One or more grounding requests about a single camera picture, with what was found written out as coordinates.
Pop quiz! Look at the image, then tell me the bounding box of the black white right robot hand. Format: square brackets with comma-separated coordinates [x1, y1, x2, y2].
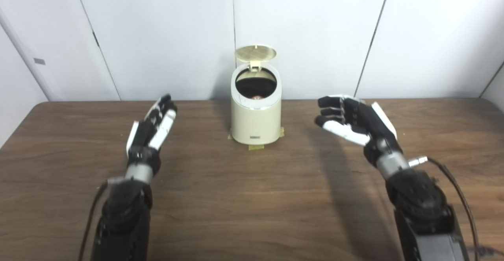
[314, 94, 403, 167]

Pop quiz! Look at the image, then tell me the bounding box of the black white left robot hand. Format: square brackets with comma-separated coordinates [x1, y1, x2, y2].
[126, 94, 178, 175]

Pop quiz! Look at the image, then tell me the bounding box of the cream-colored round bin lid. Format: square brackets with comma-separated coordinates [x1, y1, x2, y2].
[235, 45, 277, 72]

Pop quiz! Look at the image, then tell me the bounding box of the cream-colored bin body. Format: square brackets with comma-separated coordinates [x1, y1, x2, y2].
[230, 66, 283, 145]

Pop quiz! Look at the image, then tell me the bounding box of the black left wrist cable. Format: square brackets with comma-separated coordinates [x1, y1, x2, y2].
[78, 178, 132, 261]

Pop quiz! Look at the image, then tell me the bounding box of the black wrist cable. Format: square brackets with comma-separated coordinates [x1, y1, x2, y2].
[409, 156, 504, 261]
[78, 178, 132, 261]

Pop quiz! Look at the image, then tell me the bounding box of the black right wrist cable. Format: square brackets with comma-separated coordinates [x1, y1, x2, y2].
[409, 156, 504, 261]

